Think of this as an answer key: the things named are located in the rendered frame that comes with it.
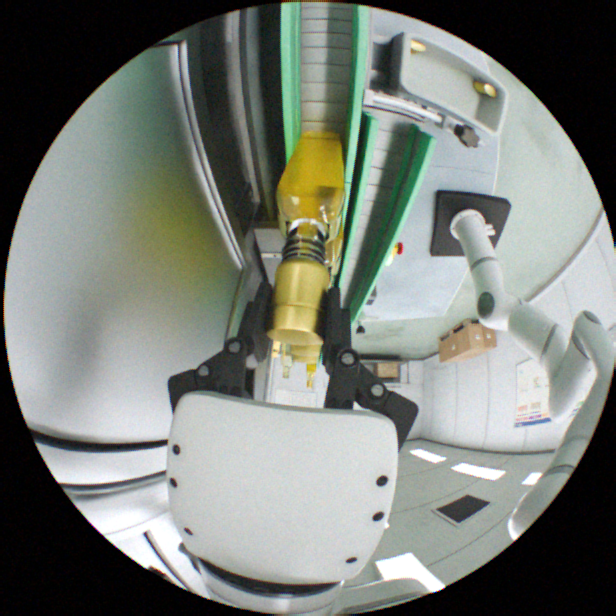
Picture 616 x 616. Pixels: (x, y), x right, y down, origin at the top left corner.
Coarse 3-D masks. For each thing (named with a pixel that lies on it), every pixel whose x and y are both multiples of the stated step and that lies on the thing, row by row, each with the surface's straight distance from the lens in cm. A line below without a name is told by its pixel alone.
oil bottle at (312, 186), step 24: (312, 144) 26; (336, 144) 27; (288, 168) 20; (312, 168) 20; (336, 168) 20; (288, 192) 16; (312, 192) 16; (336, 192) 16; (288, 216) 16; (312, 216) 15; (336, 216) 16
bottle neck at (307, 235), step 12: (288, 228) 16; (300, 228) 15; (312, 228) 15; (324, 228) 16; (288, 240) 15; (300, 240) 14; (312, 240) 14; (324, 240) 15; (288, 252) 14; (300, 252) 13; (312, 252) 13; (324, 252) 14; (324, 264) 14
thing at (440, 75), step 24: (408, 48) 41; (432, 48) 47; (408, 72) 47; (432, 72) 49; (456, 72) 52; (480, 72) 49; (432, 96) 48; (456, 96) 51; (480, 96) 55; (504, 96) 51; (480, 120) 53; (504, 120) 50
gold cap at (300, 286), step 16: (288, 272) 12; (304, 272) 12; (320, 272) 12; (288, 288) 11; (304, 288) 11; (320, 288) 12; (272, 304) 12; (288, 304) 11; (304, 304) 11; (320, 304) 11; (272, 320) 11; (288, 320) 10; (304, 320) 11; (320, 320) 11; (272, 336) 12; (288, 336) 12; (304, 336) 11; (320, 336) 11
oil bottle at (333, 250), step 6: (342, 222) 23; (342, 228) 22; (342, 234) 21; (336, 240) 20; (342, 240) 21; (330, 246) 20; (336, 246) 20; (342, 246) 21; (330, 252) 19; (336, 252) 20; (330, 258) 20; (336, 258) 20; (330, 264) 20; (336, 264) 20; (330, 270) 21; (336, 270) 22; (330, 276) 22
